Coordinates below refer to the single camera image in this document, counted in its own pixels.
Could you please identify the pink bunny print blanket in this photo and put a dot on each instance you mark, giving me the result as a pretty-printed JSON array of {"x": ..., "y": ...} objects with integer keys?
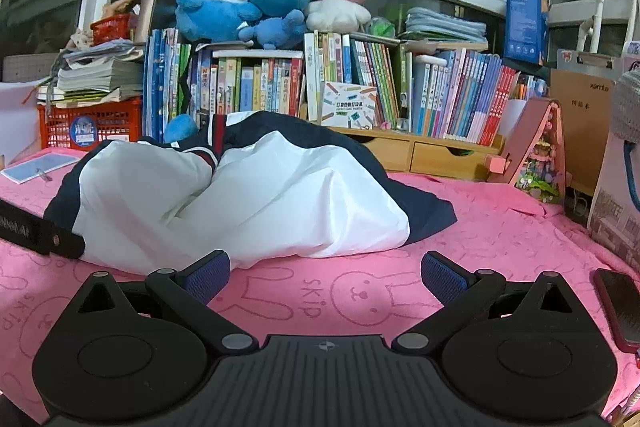
[{"x": 320, "y": 299}]

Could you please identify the pink toy house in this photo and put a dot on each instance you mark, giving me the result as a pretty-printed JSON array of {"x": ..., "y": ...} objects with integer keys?
[{"x": 540, "y": 157}]

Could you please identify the white tablet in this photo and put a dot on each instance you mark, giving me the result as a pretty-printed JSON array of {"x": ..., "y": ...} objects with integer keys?
[{"x": 35, "y": 167}]

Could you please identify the brown cardboard panel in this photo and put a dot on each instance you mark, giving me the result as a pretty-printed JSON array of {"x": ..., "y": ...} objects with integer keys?
[{"x": 152, "y": 9}]

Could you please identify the printed picture box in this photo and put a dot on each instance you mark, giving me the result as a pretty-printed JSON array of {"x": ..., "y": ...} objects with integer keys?
[{"x": 617, "y": 207}]

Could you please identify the row of upright books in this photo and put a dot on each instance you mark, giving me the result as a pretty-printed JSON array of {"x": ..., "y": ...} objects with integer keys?
[{"x": 260, "y": 87}]

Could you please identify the blue cardboard box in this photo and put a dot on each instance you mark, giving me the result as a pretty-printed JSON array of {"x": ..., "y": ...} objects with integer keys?
[{"x": 525, "y": 17}]

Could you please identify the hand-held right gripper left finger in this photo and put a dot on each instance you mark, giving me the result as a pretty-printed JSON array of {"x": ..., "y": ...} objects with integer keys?
[{"x": 210, "y": 276}]

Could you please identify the navy and white jacket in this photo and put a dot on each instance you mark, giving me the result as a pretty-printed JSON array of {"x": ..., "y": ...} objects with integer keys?
[{"x": 280, "y": 192}]

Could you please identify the green plastic item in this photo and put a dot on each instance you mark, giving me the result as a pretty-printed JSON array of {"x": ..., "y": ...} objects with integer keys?
[{"x": 381, "y": 27}]

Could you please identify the red plastic crate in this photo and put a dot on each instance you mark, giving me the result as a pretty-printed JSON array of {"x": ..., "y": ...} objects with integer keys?
[{"x": 115, "y": 122}]

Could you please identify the brown plush toy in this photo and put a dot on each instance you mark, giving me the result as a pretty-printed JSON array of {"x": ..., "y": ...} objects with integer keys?
[{"x": 119, "y": 6}]

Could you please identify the white box with pencil print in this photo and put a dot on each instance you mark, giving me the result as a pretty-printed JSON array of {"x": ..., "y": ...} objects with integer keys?
[{"x": 347, "y": 104}]

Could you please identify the small red basket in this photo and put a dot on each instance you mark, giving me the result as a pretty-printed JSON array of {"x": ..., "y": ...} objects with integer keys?
[{"x": 112, "y": 29}]

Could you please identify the stack of papers and booklets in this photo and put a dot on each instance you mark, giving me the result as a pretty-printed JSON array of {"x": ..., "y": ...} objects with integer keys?
[{"x": 100, "y": 77}]

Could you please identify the wooden drawer organizer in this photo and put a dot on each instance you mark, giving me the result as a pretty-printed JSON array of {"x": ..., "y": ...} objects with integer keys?
[{"x": 430, "y": 154}]

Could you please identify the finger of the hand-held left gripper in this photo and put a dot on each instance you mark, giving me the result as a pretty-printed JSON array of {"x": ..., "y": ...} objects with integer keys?
[{"x": 40, "y": 232}]

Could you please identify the white plastic pipe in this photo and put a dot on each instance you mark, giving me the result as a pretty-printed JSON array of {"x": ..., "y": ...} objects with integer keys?
[{"x": 597, "y": 7}]

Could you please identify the blue round plush ball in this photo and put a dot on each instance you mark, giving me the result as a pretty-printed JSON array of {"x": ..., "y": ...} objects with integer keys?
[{"x": 180, "y": 128}]

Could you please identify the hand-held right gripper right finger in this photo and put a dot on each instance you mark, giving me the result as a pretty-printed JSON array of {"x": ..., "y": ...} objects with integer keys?
[{"x": 442, "y": 278}]

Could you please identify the white paper sheet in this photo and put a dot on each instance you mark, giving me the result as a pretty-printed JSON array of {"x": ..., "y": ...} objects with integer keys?
[{"x": 17, "y": 122}]

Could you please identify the large blue plush toy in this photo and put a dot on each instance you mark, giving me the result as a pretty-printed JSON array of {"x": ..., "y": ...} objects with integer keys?
[{"x": 215, "y": 14}]

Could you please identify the grey gridded cutting mat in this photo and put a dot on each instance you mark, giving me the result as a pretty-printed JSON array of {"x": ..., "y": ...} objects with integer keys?
[{"x": 30, "y": 68}]

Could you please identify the grey knit object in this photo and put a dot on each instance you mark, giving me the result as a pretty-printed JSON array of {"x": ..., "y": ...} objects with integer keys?
[{"x": 630, "y": 107}]

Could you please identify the smartphone in red case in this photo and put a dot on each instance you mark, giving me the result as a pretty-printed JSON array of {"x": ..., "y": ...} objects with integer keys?
[{"x": 620, "y": 307}]

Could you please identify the stack of light blue folders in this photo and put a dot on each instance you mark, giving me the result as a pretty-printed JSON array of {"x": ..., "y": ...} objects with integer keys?
[{"x": 445, "y": 26}]

